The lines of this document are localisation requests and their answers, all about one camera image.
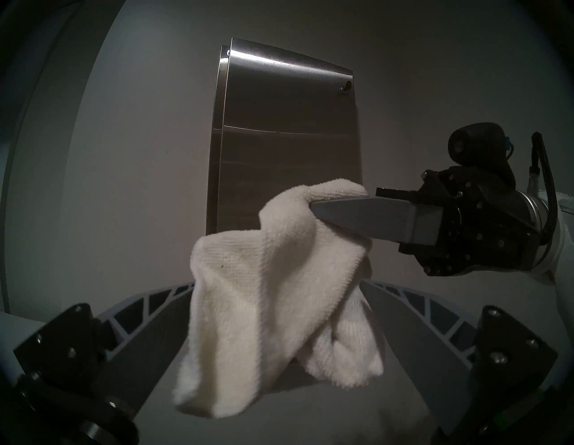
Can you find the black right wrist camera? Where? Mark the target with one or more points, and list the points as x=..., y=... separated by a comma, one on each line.
x=480, y=143

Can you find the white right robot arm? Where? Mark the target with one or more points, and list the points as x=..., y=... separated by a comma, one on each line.
x=536, y=204

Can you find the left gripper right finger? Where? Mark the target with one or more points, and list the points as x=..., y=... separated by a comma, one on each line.
x=417, y=345

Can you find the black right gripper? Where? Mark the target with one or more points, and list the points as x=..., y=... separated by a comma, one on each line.
x=484, y=224

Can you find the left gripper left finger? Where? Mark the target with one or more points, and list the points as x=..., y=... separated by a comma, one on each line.
x=148, y=341

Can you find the white terry cloth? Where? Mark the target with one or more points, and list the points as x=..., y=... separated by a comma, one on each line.
x=269, y=291

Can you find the stainless steel wall dispenser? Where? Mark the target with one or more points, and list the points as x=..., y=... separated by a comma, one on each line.
x=287, y=134

